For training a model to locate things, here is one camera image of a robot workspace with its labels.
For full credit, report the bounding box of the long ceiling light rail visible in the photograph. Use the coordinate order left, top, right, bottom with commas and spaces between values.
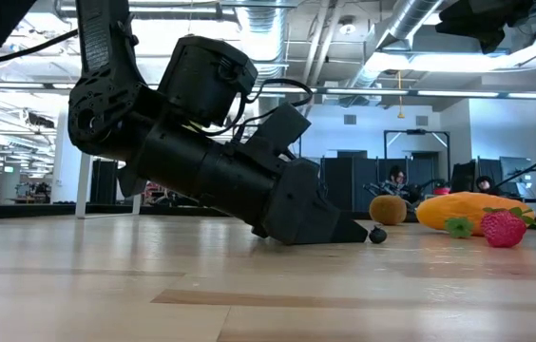
0, 79, 536, 102

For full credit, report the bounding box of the white ceiling smoke detector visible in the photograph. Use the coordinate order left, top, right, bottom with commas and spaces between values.
337, 16, 357, 36

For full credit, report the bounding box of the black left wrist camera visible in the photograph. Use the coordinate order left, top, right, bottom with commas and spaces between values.
248, 103, 313, 158

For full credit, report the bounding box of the yellow hanging cord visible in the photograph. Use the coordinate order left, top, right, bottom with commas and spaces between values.
395, 70, 405, 120

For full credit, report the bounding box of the black background rig frame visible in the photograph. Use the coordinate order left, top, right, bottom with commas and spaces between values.
383, 128, 452, 191

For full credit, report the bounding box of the black metal table frame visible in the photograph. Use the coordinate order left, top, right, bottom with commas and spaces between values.
0, 202, 231, 220

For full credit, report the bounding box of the black left wrist camera cable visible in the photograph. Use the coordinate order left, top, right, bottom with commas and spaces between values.
186, 78, 316, 139

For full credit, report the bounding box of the tall black cabinet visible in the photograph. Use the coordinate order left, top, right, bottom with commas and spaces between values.
89, 159, 120, 205

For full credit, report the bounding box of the background computer monitor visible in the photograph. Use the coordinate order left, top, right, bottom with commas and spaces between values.
499, 155, 534, 184

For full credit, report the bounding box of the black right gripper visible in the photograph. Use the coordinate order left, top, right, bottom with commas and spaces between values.
435, 0, 535, 54

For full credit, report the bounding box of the slanted silver ribbed duct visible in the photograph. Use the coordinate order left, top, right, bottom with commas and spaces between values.
343, 0, 446, 91

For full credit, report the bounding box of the small black ceiling spotlight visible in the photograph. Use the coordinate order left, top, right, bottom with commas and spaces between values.
25, 112, 56, 130

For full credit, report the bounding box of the person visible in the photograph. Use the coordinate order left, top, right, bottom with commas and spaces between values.
388, 164, 408, 192
474, 175, 498, 196

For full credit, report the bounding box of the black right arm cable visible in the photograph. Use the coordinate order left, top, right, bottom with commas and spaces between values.
494, 141, 536, 189

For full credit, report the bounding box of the small black toy berry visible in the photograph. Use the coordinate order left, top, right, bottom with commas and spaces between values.
368, 225, 389, 245

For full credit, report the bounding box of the white perforated shelf riser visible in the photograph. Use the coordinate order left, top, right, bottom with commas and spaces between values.
75, 151, 142, 219

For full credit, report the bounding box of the brown toy kiwi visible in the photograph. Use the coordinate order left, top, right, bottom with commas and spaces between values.
368, 195, 409, 226

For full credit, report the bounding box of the yellow orange toy mango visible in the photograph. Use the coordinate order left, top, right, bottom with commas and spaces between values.
414, 191, 536, 238

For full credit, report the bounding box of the black partition panel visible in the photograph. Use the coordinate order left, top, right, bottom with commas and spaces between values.
319, 150, 440, 215

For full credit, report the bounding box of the white square pillar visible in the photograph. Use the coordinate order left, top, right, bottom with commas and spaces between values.
51, 108, 84, 205

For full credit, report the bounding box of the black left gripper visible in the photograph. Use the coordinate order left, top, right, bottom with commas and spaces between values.
253, 158, 369, 246

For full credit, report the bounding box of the large silver ribbed duct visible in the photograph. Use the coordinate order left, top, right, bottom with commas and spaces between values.
239, 0, 294, 120

